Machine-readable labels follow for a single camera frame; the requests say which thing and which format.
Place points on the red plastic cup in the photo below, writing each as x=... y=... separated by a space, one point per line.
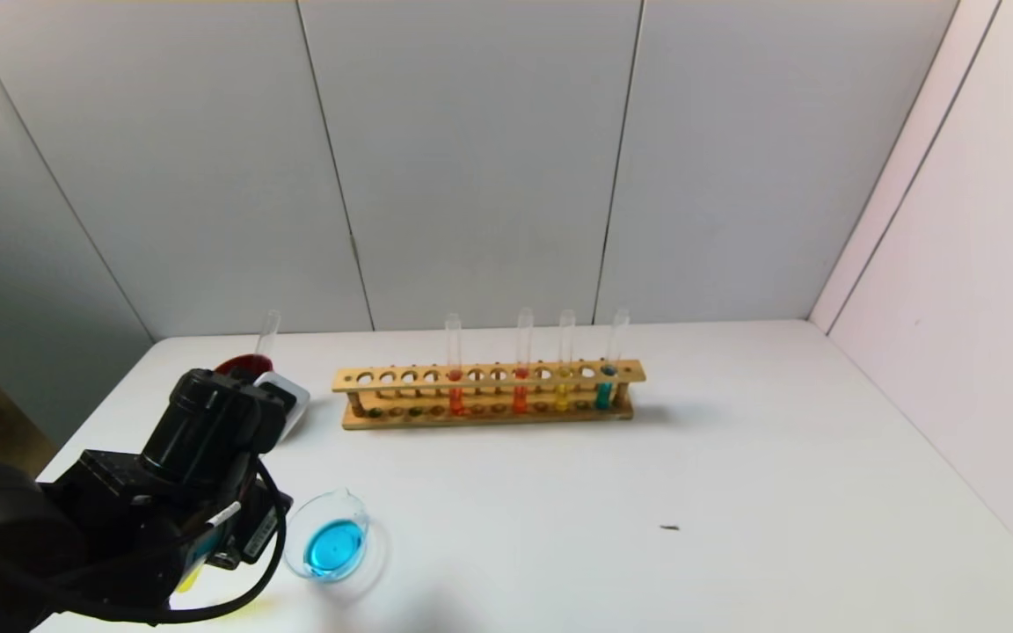
x=243 y=363

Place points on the glass test tube yellow pigment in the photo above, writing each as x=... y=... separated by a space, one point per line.
x=190 y=578
x=563 y=397

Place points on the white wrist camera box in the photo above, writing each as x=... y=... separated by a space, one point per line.
x=291 y=400

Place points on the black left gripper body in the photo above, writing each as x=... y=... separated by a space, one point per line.
x=262 y=531

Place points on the glass test tube blue pigment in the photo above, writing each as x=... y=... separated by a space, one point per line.
x=269 y=332

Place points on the glass test tube teal pigment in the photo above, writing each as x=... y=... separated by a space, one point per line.
x=603 y=396

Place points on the clear glass beaker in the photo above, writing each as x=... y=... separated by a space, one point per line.
x=331 y=545

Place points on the glass test tube orange pigment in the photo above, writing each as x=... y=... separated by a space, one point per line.
x=521 y=400
x=455 y=400

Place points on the wooden test tube rack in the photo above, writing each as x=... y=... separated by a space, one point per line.
x=489 y=418

